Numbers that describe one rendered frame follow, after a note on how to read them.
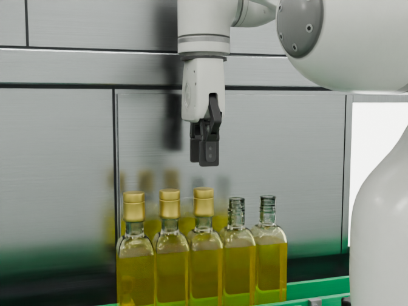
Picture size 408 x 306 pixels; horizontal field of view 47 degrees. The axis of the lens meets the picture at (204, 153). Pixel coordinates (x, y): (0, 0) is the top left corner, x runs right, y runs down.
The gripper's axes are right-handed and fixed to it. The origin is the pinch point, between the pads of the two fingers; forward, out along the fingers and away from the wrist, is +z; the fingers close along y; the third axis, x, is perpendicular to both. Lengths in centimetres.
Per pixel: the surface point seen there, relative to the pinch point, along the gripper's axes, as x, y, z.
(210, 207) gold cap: 0.7, 1.6, 8.9
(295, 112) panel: 22.7, -11.9, -6.2
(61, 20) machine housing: -21.8, -14.8, -22.7
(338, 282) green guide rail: 28.1, -3.0, 26.3
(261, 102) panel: 15.4, -11.9, -8.3
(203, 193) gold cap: -0.7, 1.7, 6.5
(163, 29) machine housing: -3.6, -14.9, -21.9
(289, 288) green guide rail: 17.5, -3.0, 26.3
